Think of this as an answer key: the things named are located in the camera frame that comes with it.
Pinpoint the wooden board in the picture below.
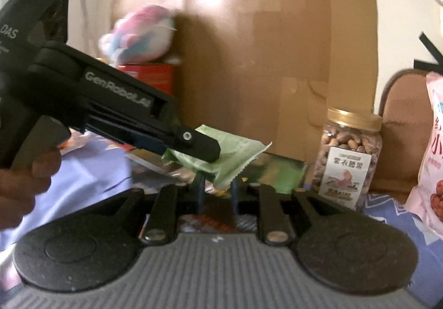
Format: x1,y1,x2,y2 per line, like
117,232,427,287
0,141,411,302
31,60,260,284
69,0,378,161

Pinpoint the person's left hand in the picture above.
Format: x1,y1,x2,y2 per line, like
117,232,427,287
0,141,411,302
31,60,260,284
0,148,61,230

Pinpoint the black printed storage box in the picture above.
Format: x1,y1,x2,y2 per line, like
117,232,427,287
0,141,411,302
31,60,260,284
126,149,308,233

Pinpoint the brown chair back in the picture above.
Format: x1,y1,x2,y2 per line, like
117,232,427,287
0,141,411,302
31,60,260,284
369,69,433,204

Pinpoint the light green leaf packet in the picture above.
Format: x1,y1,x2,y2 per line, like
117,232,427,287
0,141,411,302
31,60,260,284
161,124,272,189

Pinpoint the pink twisted snack bag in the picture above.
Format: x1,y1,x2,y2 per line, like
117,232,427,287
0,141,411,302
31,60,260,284
405,72,443,237

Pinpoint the pastel unicorn plush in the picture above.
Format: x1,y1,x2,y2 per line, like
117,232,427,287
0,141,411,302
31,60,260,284
98,4,176,67

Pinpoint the nut jar gold lid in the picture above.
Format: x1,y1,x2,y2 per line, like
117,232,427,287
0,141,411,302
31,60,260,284
311,108,382,209

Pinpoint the red gift bag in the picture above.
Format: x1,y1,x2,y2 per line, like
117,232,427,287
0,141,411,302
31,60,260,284
117,63,174,95

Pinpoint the blue printed tablecloth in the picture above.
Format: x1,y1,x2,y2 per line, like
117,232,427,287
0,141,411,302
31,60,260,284
1,136,442,308

